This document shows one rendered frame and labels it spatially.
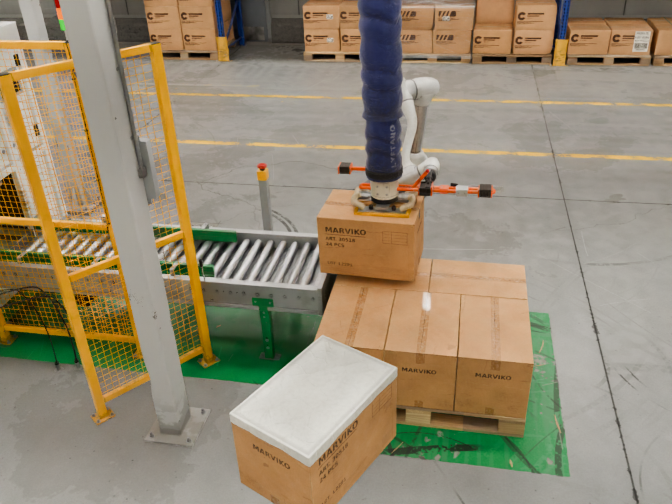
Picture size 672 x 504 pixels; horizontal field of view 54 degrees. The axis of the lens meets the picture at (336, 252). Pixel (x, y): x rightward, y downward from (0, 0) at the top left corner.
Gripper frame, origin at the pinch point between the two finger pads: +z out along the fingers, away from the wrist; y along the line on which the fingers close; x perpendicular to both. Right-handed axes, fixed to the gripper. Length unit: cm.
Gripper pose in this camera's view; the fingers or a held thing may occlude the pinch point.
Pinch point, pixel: (427, 188)
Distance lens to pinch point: 405.3
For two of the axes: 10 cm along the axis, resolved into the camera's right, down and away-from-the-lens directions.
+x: -9.8, -0.7, 1.9
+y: 0.4, 8.6, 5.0
